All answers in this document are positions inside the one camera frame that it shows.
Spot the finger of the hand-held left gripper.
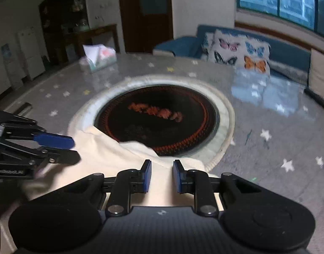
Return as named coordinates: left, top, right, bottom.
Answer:
left=0, top=111, right=75, bottom=149
left=0, top=136, right=81, bottom=166

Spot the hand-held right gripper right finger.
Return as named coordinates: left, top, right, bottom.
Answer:
left=173, top=159, right=263, bottom=217

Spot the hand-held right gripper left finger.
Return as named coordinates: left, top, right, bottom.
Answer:
left=59, top=159, right=152, bottom=217

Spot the cream hooded sweatshirt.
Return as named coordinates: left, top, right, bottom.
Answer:
left=19, top=126, right=223, bottom=209

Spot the round black induction cooktop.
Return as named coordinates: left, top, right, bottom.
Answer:
left=94, top=85, right=220, bottom=156

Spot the white water dispenser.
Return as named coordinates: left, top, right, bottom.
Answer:
left=0, top=44, right=23, bottom=90

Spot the white floor cabinet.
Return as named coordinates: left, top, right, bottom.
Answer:
left=16, top=26, right=46, bottom=81

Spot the tissue box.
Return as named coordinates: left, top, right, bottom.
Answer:
left=79, top=44, right=117, bottom=74

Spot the dark wooden side table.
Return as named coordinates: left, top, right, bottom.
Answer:
left=63, top=24, right=120, bottom=64

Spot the dark wooden shelf cabinet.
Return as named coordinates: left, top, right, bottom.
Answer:
left=39, top=0, right=90, bottom=64

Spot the blue sofa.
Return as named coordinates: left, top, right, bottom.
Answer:
left=153, top=24, right=324, bottom=90

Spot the small butterfly print pillow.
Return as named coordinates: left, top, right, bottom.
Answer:
left=201, top=32, right=215, bottom=61

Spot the large butterfly print pillow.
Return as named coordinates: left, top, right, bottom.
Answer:
left=208, top=29, right=271, bottom=76

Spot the dark wooden door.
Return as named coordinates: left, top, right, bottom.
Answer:
left=117, top=0, right=174, bottom=55

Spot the beige pillow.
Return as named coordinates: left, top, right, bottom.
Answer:
left=308, top=48, right=324, bottom=94

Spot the green framed window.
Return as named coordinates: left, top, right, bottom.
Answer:
left=235, top=0, right=324, bottom=41

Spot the white cooktop rim ring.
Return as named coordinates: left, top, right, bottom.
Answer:
left=68, top=74, right=235, bottom=174

